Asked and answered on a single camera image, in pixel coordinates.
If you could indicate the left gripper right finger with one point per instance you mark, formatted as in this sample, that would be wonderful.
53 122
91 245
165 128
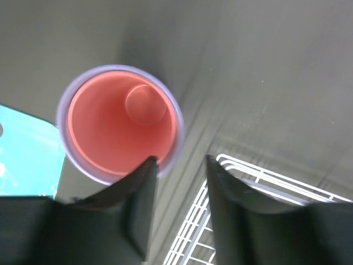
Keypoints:
250 227

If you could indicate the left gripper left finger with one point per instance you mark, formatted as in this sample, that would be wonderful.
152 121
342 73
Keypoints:
112 226

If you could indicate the white wire dish rack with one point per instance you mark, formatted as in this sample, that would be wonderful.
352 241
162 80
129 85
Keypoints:
193 243

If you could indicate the red cup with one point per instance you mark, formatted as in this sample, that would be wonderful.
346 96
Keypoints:
117 119

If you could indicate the purple cup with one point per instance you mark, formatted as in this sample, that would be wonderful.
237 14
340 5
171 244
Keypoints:
78 160

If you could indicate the teal cutting board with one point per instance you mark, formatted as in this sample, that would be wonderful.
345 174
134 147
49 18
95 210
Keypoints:
32 155

